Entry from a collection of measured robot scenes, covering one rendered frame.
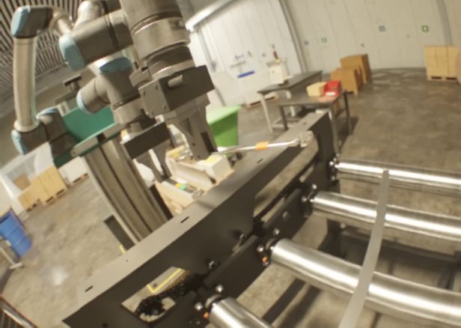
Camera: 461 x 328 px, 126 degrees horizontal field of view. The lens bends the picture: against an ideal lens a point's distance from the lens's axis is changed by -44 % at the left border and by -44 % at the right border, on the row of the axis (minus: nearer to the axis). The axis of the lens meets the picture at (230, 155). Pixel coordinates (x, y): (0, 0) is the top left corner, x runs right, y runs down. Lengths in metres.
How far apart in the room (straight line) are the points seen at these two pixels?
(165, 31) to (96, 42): 0.18
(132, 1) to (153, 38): 0.08
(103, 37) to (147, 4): 0.15
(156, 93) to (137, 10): 0.14
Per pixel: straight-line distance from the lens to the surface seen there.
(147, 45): 0.33
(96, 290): 0.59
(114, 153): 1.57
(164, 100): 0.29
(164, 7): 0.34
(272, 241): 0.79
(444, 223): 0.85
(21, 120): 1.19
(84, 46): 0.46
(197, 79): 0.36
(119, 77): 0.54
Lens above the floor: 1.49
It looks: 22 degrees down
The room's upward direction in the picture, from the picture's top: 20 degrees counter-clockwise
